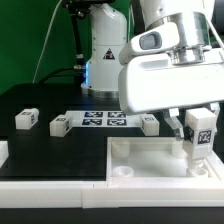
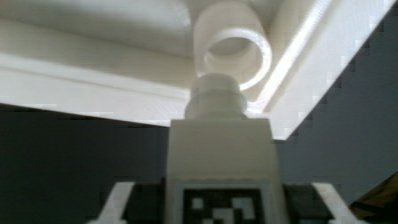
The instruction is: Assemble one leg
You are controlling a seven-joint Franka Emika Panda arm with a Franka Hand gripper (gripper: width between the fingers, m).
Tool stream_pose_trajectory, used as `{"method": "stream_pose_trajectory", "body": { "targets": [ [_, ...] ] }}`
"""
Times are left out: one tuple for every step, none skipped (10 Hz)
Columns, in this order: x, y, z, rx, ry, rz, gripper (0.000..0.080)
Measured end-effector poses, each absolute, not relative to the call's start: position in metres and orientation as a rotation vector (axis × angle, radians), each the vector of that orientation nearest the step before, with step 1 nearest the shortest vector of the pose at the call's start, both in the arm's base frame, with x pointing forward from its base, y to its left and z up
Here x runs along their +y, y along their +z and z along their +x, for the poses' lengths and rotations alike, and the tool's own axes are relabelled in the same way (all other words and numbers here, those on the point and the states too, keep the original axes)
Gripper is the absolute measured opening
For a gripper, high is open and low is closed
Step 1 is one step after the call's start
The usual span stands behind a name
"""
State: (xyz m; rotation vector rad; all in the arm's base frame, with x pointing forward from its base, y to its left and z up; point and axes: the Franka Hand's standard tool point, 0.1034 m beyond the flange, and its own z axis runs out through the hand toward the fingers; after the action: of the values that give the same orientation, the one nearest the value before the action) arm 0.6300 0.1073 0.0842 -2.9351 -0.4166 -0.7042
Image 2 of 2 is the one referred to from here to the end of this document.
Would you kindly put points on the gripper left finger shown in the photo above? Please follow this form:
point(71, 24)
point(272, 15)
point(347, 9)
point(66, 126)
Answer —
point(133, 204)

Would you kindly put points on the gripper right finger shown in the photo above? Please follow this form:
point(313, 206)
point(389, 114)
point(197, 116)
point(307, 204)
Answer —
point(315, 204)

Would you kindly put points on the white square table top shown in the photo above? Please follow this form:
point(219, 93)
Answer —
point(101, 56)

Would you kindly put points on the white leg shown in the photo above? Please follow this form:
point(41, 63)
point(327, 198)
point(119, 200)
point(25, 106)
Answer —
point(222, 185)

